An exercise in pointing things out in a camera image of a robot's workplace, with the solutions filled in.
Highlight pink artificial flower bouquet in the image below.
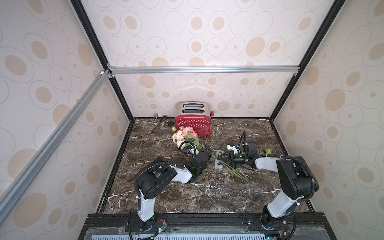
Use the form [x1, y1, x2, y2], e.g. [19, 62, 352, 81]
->
[172, 127, 249, 183]

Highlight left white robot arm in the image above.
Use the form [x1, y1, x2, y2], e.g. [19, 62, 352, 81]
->
[135, 150, 212, 223]

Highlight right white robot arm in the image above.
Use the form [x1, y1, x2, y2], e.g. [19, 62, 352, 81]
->
[216, 142, 319, 219]

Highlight green snack packet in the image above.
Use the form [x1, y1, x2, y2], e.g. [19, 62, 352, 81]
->
[265, 149, 272, 156]

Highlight red polka dot toaster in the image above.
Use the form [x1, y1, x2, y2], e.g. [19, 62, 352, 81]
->
[176, 102, 215, 136]

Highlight black toaster plug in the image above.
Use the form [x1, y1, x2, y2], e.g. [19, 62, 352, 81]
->
[167, 120, 175, 126]

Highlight metal kitchen tongs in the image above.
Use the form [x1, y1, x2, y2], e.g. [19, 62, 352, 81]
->
[147, 113, 168, 135]

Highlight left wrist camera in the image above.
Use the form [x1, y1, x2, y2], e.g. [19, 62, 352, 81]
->
[185, 146, 196, 156]

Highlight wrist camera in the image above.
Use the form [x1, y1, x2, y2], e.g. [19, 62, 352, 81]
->
[227, 145, 242, 158]
[185, 146, 196, 156]

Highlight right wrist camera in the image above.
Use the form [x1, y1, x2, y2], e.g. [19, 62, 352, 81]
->
[227, 145, 242, 158]

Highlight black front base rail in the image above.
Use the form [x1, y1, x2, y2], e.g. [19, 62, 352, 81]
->
[79, 212, 336, 240]

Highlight horizontal aluminium rail back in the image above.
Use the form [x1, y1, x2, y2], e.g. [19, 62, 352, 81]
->
[102, 66, 300, 77]

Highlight black vertical frame post left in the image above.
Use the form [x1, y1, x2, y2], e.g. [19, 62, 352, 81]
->
[70, 0, 135, 122]

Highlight black vertical frame post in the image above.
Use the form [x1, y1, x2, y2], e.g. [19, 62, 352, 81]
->
[269, 0, 346, 124]
[70, 0, 135, 122]

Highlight black vertical frame post right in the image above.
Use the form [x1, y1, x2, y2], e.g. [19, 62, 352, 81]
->
[269, 0, 346, 124]

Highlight aluminium rail left wall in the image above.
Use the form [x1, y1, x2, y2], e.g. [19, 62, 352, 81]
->
[1, 69, 111, 224]

